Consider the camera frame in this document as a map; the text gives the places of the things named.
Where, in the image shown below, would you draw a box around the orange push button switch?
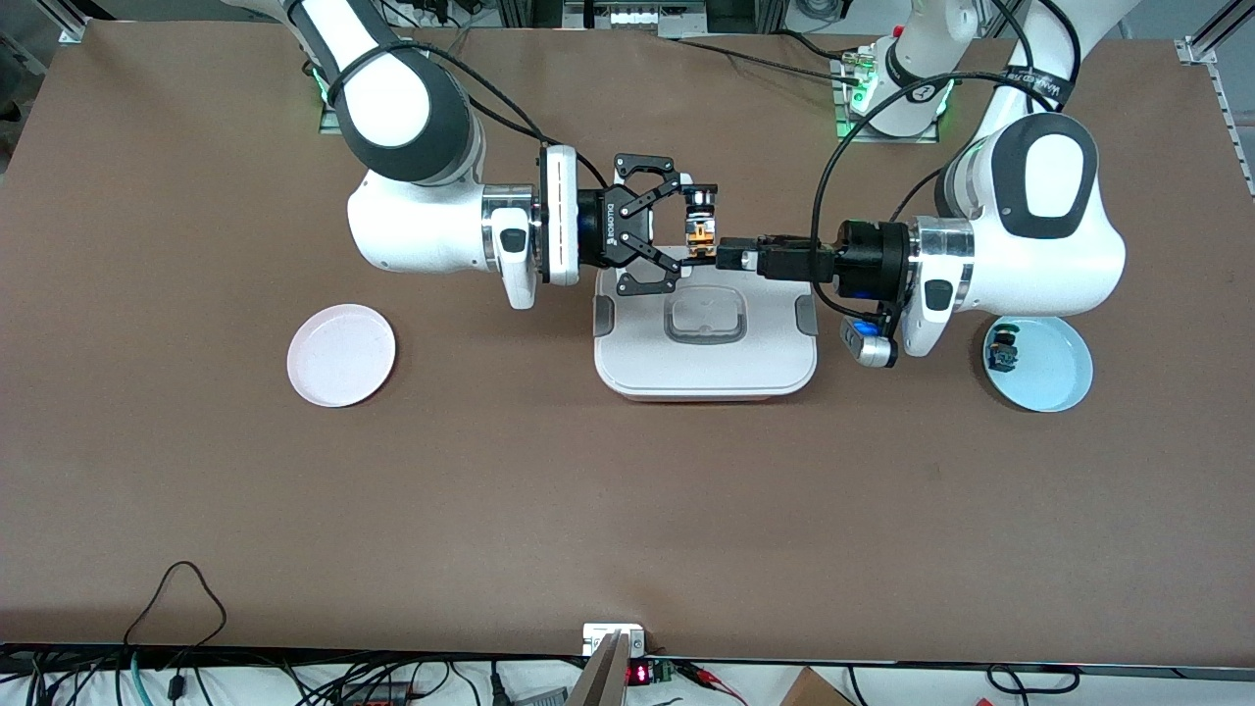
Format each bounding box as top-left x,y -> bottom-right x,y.
683,184 -> 723,264

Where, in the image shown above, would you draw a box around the white lunch box grey clips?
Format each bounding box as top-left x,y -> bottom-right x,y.
592,245 -> 819,403

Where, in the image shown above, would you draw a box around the white power strip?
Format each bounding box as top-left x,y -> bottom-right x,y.
564,0 -> 707,40

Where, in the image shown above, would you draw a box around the light blue round plate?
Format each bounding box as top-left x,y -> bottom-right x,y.
982,316 -> 1094,413

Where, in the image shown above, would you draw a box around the pale pink round plate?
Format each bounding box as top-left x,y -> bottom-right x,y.
286,303 -> 398,409

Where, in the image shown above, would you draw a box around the white socket block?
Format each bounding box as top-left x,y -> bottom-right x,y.
582,623 -> 648,656

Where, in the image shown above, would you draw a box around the red and black test leads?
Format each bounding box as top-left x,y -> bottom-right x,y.
675,661 -> 748,706

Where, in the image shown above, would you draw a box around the grey upright bar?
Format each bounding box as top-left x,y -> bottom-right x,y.
567,630 -> 630,706

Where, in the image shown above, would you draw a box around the black table edge strip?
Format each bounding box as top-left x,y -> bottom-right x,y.
0,642 -> 1255,682

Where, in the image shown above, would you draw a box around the brown cardboard piece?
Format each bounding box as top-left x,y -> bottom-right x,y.
779,667 -> 859,706

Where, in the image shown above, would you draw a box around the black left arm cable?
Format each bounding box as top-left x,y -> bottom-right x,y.
811,0 -> 1084,317

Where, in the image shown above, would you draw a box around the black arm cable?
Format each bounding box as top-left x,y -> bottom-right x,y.
326,43 -> 614,192
811,0 -> 1084,317

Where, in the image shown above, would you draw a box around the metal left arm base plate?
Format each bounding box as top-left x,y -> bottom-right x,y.
831,54 -> 942,145

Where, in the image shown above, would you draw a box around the black cable across table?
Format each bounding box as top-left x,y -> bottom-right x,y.
667,37 -> 864,81

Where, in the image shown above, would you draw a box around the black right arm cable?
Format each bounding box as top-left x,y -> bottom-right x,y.
326,43 -> 614,192

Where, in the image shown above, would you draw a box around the perforated aluminium side rail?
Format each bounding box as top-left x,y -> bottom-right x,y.
1211,61 -> 1255,202

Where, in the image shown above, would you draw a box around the aluminium corner frame profile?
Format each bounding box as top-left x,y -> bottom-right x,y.
1175,0 -> 1255,65
39,0 -> 91,45

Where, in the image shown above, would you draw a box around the black looped cable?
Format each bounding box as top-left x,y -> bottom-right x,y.
123,560 -> 228,648

